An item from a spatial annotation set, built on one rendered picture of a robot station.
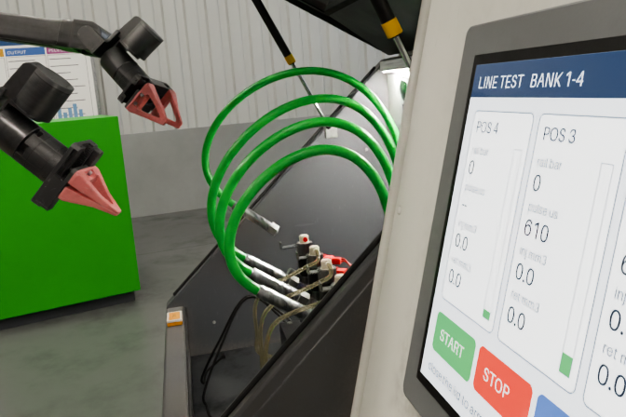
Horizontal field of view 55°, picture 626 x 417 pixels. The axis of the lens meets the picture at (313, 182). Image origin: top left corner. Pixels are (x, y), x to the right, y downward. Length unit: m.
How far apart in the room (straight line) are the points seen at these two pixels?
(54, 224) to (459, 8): 3.86
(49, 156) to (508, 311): 0.64
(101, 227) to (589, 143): 4.06
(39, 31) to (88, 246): 3.09
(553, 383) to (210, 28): 7.31
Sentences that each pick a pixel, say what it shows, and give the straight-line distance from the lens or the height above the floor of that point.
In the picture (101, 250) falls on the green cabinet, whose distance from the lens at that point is 4.36.
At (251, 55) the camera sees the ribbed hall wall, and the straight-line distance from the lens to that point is 7.68.
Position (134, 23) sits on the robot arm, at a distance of 1.29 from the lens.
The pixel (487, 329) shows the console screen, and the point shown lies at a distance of 0.47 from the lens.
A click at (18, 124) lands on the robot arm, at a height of 1.38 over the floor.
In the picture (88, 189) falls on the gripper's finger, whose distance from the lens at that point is 0.87.
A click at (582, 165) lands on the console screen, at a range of 0.40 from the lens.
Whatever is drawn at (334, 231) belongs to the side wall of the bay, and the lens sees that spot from 1.39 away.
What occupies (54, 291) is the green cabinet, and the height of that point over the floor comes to 0.19.
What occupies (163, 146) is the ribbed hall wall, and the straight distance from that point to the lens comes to 7.49.
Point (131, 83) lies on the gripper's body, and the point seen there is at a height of 1.43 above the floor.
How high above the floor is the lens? 1.40
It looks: 9 degrees down
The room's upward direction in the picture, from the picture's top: 5 degrees counter-clockwise
